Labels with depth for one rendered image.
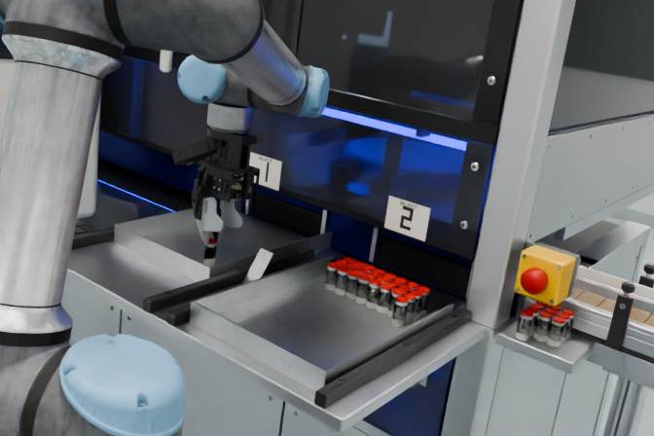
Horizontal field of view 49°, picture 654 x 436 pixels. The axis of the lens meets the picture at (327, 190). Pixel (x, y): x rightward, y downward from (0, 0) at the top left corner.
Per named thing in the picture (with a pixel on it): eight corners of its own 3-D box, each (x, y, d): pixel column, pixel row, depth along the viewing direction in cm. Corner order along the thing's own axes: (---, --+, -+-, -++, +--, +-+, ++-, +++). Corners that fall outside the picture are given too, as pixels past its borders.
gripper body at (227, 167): (226, 206, 121) (234, 136, 118) (192, 193, 126) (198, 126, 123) (257, 200, 127) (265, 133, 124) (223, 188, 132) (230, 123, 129)
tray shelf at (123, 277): (223, 214, 167) (224, 206, 166) (503, 324, 127) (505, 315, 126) (30, 258, 129) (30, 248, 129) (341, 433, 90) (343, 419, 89)
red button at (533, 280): (525, 284, 115) (530, 261, 114) (549, 293, 113) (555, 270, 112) (516, 290, 112) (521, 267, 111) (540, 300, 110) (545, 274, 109)
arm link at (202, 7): (243, -83, 65) (337, 63, 113) (131, -95, 67) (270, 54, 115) (217, 43, 64) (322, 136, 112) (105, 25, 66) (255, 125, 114)
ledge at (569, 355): (527, 319, 130) (529, 309, 130) (599, 346, 123) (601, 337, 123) (494, 343, 120) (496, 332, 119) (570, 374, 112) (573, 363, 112)
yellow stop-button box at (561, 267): (529, 281, 121) (538, 241, 119) (571, 296, 117) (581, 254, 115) (511, 292, 115) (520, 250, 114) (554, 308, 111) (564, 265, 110)
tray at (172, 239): (239, 212, 163) (241, 198, 162) (330, 247, 149) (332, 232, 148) (113, 241, 137) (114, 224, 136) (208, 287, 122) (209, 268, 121)
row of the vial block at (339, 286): (329, 285, 129) (332, 261, 128) (414, 321, 119) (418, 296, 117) (321, 288, 127) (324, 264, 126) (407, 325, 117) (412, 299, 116)
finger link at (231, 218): (234, 250, 128) (236, 200, 125) (210, 239, 132) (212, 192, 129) (246, 245, 131) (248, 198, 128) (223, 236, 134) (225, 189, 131)
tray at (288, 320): (328, 272, 135) (330, 255, 134) (450, 323, 120) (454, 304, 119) (189, 322, 109) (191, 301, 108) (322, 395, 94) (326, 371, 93)
